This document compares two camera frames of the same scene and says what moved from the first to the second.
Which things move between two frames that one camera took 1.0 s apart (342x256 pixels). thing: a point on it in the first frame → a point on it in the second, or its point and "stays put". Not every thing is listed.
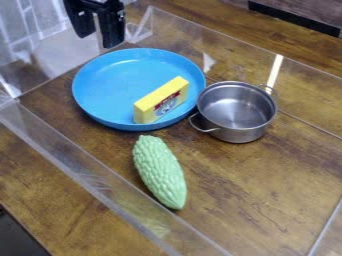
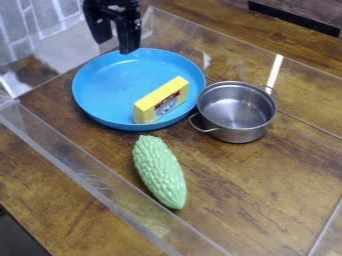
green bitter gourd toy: x=161 y=171 stays put
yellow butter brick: x=161 y=102 stays put
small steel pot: x=235 y=110 stays put
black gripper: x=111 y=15 → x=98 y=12
